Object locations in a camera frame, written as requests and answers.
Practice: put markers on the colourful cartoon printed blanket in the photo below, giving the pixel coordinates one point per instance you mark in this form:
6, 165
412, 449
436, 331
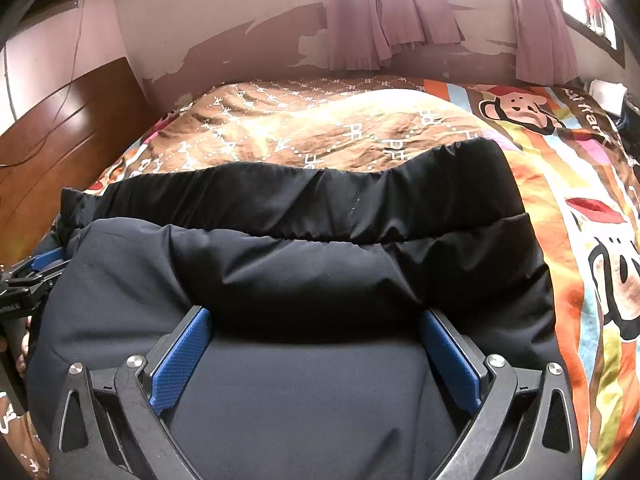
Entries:
325, 125

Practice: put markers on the person's left hand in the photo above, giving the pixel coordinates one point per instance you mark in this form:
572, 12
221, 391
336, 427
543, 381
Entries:
25, 347

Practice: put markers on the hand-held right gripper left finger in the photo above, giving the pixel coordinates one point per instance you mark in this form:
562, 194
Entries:
180, 360

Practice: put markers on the wooden headboard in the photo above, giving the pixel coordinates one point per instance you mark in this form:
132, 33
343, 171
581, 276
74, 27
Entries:
85, 125

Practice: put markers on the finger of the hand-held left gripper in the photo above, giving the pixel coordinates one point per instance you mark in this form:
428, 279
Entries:
35, 272

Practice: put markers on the black padded jacket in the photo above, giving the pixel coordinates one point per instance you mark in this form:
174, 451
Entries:
300, 270

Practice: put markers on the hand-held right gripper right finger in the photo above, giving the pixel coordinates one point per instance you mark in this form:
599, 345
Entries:
450, 360

